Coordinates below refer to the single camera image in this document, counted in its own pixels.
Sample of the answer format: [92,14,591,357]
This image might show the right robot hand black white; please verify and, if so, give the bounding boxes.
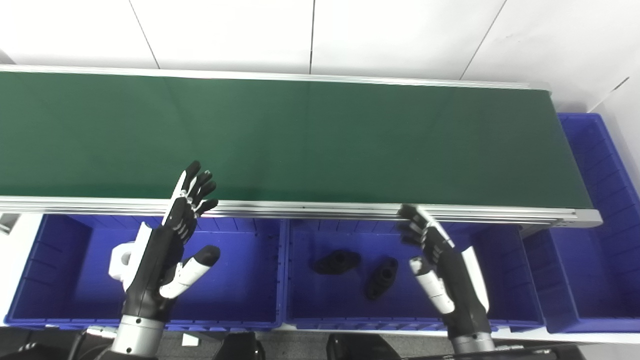
[397,204,492,341]

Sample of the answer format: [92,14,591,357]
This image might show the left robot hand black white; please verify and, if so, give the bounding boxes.
[122,161,221,323]

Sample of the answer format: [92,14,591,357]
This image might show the black flange part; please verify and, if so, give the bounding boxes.
[364,257,400,301]
[312,250,362,275]

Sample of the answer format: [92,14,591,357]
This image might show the white block part with hole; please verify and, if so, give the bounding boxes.
[108,241,138,291]

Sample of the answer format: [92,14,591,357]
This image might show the blue plastic bin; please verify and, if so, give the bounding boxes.
[522,113,640,335]
[282,219,546,333]
[4,214,288,332]

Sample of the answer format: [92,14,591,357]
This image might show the black robot body part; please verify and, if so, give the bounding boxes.
[327,333,401,360]
[215,331,266,360]

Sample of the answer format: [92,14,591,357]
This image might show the green conveyor belt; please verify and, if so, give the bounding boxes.
[0,71,594,210]
[0,65,603,236]

